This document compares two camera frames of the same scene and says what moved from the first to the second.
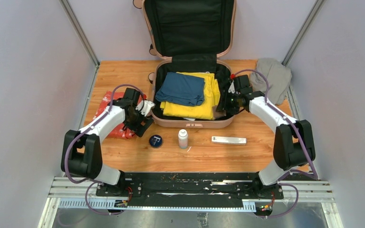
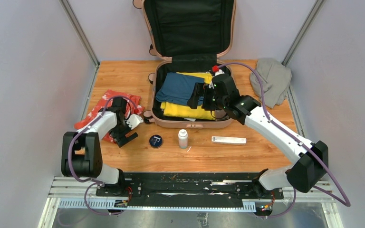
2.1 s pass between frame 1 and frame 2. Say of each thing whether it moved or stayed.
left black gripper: moved
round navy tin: stayed
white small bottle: stayed
